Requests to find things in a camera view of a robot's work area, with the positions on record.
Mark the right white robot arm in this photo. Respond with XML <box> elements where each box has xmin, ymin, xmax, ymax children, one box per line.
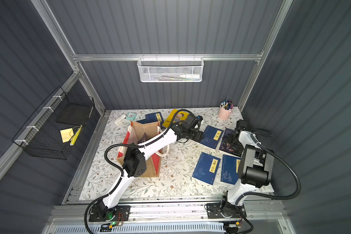
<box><xmin>218</xmin><ymin>120</ymin><xmax>301</xmax><ymax>217</ymax></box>

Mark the blue book front centre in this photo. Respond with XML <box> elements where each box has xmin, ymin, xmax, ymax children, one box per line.
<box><xmin>192</xmin><ymin>153</ymin><xmax>221</xmax><ymax>185</ymax></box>

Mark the blue book front right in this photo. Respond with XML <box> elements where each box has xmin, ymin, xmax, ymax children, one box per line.
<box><xmin>221</xmin><ymin>155</ymin><xmax>240</xmax><ymax>185</ymax></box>

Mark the black tray in side basket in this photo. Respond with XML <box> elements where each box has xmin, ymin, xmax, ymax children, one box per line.
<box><xmin>56</xmin><ymin>103</ymin><xmax>93</xmax><ymax>125</ymax></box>

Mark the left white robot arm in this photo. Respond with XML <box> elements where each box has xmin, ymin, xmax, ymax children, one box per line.
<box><xmin>84</xmin><ymin>109</ymin><xmax>203</xmax><ymax>234</ymax></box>

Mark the yellow sticky note pad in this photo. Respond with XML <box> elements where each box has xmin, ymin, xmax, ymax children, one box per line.
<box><xmin>60</xmin><ymin>128</ymin><xmax>74</xmax><ymax>143</ymax></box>

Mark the jute canvas bag red trim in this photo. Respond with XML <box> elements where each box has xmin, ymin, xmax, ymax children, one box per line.
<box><xmin>117</xmin><ymin>121</ymin><xmax>172</xmax><ymax>179</ymax></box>

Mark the pink pen cup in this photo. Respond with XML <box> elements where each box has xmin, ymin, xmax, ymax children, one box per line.
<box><xmin>218</xmin><ymin>96</ymin><xmax>234</xmax><ymax>121</ymax></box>

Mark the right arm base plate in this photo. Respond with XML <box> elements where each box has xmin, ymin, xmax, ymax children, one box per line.
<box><xmin>204</xmin><ymin>202</ymin><xmax>247</xmax><ymax>219</ymax></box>

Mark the mint green small box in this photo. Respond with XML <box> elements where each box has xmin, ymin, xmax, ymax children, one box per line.
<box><xmin>126</xmin><ymin>112</ymin><xmax>137</xmax><ymax>121</ymax></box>

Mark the white wire wall basket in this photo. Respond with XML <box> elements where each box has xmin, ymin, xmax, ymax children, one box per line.
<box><xmin>137</xmin><ymin>56</ymin><xmax>204</xmax><ymax>83</ymax></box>

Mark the white marker in basket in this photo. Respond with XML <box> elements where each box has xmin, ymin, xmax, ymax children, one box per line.
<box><xmin>177</xmin><ymin>74</ymin><xmax>200</xmax><ymax>81</ymax></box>

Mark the white eraser block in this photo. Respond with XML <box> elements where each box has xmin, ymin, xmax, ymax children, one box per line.
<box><xmin>114</xmin><ymin>114</ymin><xmax>126</xmax><ymax>126</ymax></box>

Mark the yellow cartoon cover book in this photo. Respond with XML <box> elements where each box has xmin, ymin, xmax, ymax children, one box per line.
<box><xmin>162</xmin><ymin>109</ymin><xmax>191</xmax><ymax>128</ymax></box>

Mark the blue book back left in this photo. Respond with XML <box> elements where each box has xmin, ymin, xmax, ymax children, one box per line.
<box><xmin>137</xmin><ymin>119</ymin><xmax>147</xmax><ymax>124</ymax></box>

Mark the yellow pen in basket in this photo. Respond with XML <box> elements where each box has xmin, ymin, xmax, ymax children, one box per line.
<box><xmin>70</xmin><ymin>125</ymin><xmax>83</xmax><ymax>146</ymax></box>

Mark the blue book yellow label back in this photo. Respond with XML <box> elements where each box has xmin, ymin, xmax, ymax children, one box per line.
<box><xmin>145</xmin><ymin>112</ymin><xmax>164</xmax><ymax>125</ymax></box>

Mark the blue book middle right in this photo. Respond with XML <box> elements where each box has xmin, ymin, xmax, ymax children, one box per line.
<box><xmin>200</xmin><ymin>125</ymin><xmax>223</xmax><ymax>150</ymax></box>

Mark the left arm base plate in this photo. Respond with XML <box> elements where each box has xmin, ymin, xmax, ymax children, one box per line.
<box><xmin>87</xmin><ymin>205</ymin><xmax>131</xmax><ymax>222</ymax></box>

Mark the black wire side basket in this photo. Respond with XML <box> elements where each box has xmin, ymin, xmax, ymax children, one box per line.
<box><xmin>12</xmin><ymin>88</ymin><xmax>95</xmax><ymax>160</ymax></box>

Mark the dark portrait book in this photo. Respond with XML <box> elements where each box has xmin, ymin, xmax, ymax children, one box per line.
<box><xmin>219</xmin><ymin>128</ymin><xmax>244</xmax><ymax>158</ymax></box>

